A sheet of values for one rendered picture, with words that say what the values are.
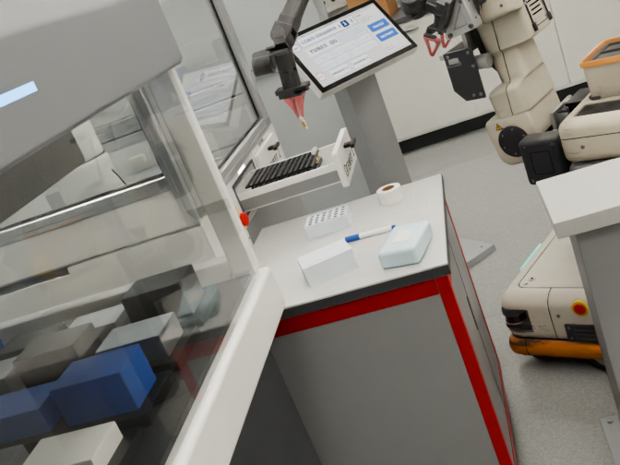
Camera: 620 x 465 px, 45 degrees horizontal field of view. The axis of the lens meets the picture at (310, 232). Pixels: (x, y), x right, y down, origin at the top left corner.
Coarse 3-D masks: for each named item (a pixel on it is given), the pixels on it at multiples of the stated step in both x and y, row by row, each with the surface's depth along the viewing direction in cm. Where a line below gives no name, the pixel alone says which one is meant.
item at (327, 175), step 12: (324, 156) 246; (324, 168) 222; (240, 180) 255; (288, 180) 225; (300, 180) 225; (312, 180) 224; (324, 180) 223; (336, 180) 223; (240, 192) 237; (252, 192) 228; (264, 192) 228; (276, 192) 227; (288, 192) 227; (300, 192) 226; (252, 204) 230; (264, 204) 229
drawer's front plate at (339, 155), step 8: (344, 128) 243; (344, 136) 238; (336, 144) 227; (336, 152) 218; (344, 152) 230; (352, 152) 243; (336, 160) 219; (344, 160) 226; (336, 168) 220; (352, 168) 235; (344, 176) 220; (344, 184) 221
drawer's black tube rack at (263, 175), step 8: (288, 160) 244; (296, 160) 240; (304, 160) 236; (320, 160) 241; (264, 168) 246; (272, 168) 241; (280, 168) 237; (288, 168) 234; (296, 168) 230; (304, 168) 227; (312, 168) 235; (256, 176) 239; (264, 176) 235; (272, 176) 232; (280, 176) 229; (288, 176) 236; (248, 184) 235; (256, 184) 231; (264, 184) 239
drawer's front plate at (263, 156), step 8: (272, 136) 278; (264, 144) 267; (272, 144) 275; (256, 152) 258; (264, 152) 262; (272, 152) 272; (280, 152) 283; (256, 160) 256; (264, 160) 260; (280, 160) 280
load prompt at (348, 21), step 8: (336, 24) 319; (344, 24) 320; (352, 24) 320; (312, 32) 315; (320, 32) 315; (328, 32) 316; (336, 32) 317; (296, 40) 311; (304, 40) 312; (312, 40) 313; (320, 40) 313
